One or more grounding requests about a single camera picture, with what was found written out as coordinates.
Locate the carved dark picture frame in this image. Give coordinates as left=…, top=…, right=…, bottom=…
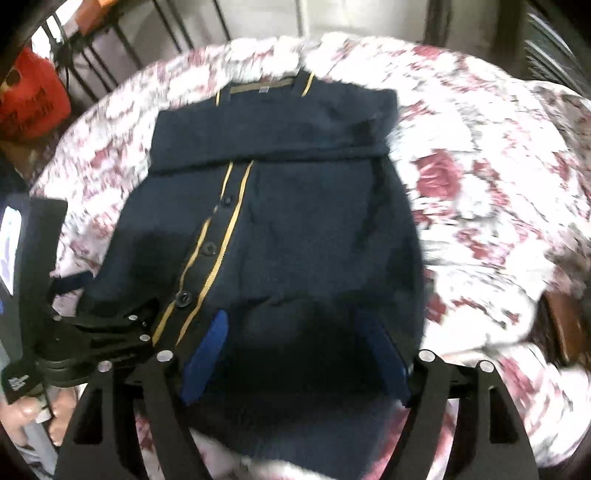
left=521, top=9, right=591, bottom=95

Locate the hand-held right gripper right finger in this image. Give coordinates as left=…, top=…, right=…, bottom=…
left=355, top=308, right=540, bottom=480

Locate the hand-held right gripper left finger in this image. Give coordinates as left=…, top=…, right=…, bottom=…
left=53, top=309, right=230, bottom=480

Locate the red plush pillow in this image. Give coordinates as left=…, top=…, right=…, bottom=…
left=0, top=46, right=73, bottom=145

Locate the navy cardigan with yellow trim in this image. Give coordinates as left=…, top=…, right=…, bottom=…
left=53, top=69, right=428, bottom=480

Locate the orange box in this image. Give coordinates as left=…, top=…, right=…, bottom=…
left=76, top=0, right=118, bottom=34

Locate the black metal rack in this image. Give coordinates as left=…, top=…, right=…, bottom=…
left=32, top=0, right=232, bottom=104

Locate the person's left hand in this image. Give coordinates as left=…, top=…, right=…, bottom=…
left=4, top=394, right=75, bottom=450

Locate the brown wooden object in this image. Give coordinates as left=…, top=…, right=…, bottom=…
left=539, top=290, right=589, bottom=367

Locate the floral blanket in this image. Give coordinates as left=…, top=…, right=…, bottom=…
left=30, top=32, right=591, bottom=480

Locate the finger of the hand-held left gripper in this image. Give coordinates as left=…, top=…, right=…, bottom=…
left=36, top=331, right=154, bottom=386
left=50, top=296, right=161, bottom=337

